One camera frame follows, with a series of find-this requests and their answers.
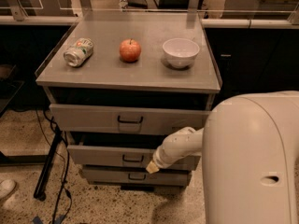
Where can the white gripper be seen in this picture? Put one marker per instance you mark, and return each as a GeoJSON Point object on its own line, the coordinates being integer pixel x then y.
{"type": "Point", "coordinates": [158, 160]}

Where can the grey drawer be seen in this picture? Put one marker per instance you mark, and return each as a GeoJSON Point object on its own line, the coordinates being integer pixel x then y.
{"type": "Point", "coordinates": [115, 149]}
{"type": "Point", "coordinates": [135, 176]}
{"type": "Point", "coordinates": [118, 119]}

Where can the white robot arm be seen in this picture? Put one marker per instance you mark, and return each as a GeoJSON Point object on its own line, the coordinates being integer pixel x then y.
{"type": "Point", "coordinates": [249, 146]}

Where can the grey bottom drawer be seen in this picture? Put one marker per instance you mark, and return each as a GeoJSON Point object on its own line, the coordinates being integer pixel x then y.
{"type": "Point", "coordinates": [135, 176]}

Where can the grey drawer cabinet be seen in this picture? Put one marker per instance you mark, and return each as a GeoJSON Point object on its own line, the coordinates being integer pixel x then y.
{"type": "Point", "coordinates": [150, 82]}

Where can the grey top drawer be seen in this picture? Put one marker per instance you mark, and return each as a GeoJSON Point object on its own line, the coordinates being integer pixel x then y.
{"type": "Point", "coordinates": [118, 119]}

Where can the black table leg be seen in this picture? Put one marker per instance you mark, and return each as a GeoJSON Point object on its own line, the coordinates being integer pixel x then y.
{"type": "Point", "coordinates": [41, 184]}

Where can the white bowl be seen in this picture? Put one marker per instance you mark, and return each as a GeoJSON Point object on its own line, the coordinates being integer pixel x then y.
{"type": "Point", "coordinates": [180, 52]}

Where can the red apple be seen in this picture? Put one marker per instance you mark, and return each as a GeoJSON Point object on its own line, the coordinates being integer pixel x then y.
{"type": "Point", "coordinates": [130, 50]}

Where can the crushed soda can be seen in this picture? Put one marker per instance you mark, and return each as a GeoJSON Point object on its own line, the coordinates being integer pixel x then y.
{"type": "Point", "coordinates": [79, 52]}

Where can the white shoe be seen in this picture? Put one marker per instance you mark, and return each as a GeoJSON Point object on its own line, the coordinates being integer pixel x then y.
{"type": "Point", "coordinates": [6, 188]}

